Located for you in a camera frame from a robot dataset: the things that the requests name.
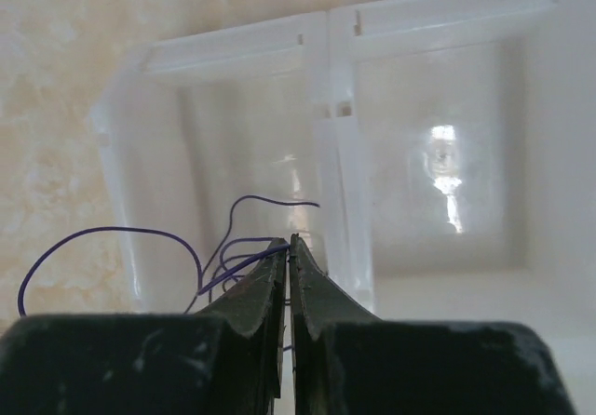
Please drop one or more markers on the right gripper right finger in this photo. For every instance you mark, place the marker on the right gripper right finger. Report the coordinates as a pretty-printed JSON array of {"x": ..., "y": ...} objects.
[{"x": 348, "y": 361}]

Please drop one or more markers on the white compartment tray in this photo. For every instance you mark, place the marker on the white compartment tray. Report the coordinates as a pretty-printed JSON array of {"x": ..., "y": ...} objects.
[{"x": 437, "y": 156}]

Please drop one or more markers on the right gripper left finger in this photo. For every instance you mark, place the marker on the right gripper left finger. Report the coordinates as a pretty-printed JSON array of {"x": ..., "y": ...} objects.
[{"x": 224, "y": 359}]

